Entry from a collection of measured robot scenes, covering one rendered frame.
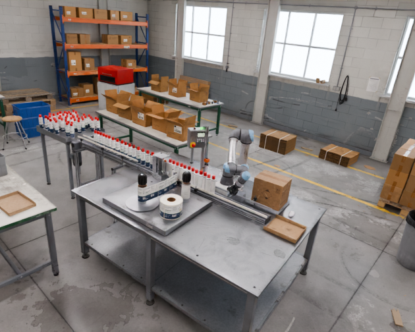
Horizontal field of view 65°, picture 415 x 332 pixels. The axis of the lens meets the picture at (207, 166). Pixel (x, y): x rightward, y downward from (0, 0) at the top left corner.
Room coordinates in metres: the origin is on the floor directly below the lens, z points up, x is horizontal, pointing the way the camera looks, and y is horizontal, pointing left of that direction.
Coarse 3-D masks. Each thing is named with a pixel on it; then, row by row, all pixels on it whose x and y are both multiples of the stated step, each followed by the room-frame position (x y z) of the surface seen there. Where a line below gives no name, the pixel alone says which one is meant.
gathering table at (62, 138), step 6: (36, 126) 4.32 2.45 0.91; (42, 132) 4.24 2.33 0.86; (48, 132) 4.15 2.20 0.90; (54, 132) 4.24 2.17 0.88; (60, 132) 4.26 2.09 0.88; (84, 132) 4.35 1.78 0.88; (90, 132) 4.37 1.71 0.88; (102, 132) 4.41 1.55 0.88; (42, 138) 4.31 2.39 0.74; (54, 138) 4.08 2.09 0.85; (60, 138) 4.00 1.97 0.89; (66, 138) 4.05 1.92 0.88; (72, 138) 4.07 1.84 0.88; (78, 138) 4.09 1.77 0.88; (42, 144) 4.32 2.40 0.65; (66, 144) 3.98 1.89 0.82; (66, 150) 3.99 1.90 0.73; (102, 162) 4.41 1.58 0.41; (48, 168) 4.34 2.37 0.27; (102, 168) 4.41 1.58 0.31; (48, 174) 4.33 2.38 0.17; (102, 174) 4.40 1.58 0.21; (48, 180) 4.32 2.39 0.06; (72, 180) 3.99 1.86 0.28; (72, 186) 3.98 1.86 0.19; (72, 198) 3.97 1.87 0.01
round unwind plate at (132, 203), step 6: (132, 198) 2.63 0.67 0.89; (156, 198) 2.67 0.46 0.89; (126, 204) 2.52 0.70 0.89; (132, 204) 2.53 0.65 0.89; (138, 204) 2.54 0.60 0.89; (144, 204) 2.55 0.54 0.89; (150, 204) 2.56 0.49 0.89; (156, 204) 2.57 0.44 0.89; (138, 210) 2.44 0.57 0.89; (144, 210) 2.45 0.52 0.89
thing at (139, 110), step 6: (132, 102) 5.34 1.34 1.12; (138, 102) 5.44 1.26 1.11; (150, 102) 5.53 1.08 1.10; (156, 102) 5.47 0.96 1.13; (132, 108) 5.29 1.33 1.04; (138, 108) 5.09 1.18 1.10; (144, 108) 5.53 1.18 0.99; (150, 108) 5.44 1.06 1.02; (132, 114) 5.31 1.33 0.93; (138, 114) 5.23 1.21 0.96; (144, 114) 5.14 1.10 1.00; (132, 120) 5.32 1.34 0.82; (138, 120) 5.23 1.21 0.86; (144, 120) 5.14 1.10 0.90; (150, 120) 5.22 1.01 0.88; (144, 126) 5.13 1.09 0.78
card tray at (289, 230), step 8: (280, 216) 2.59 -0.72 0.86; (272, 224) 2.50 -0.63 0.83; (280, 224) 2.51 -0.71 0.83; (288, 224) 2.52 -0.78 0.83; (296, 224) 2.50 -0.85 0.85; (272, 232) 2.36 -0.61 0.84; (280, 232) 2.38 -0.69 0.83; (288, 232) 2.39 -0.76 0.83; (296, 232) 2.41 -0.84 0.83; (296, 240) 2.26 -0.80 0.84
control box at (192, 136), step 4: (188, 128) 3.10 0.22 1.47; (192, 128) 3.10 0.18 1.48; (196, 128) 3.12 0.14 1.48; (188, 132) 3.09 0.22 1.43; (192, 132) 3.05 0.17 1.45; (196, 132) 3.06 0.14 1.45; (188, 136) 3.08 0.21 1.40; (192, 136) 3.05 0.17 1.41; (196, 136) 3.06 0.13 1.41; (188, 140) 3.08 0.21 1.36; (192, 140) 3.05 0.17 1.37; (188, 144) 3.07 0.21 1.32; (196, 144) 3.07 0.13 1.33; (200, 144) 3.08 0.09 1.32; (204, 144) 3.10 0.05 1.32
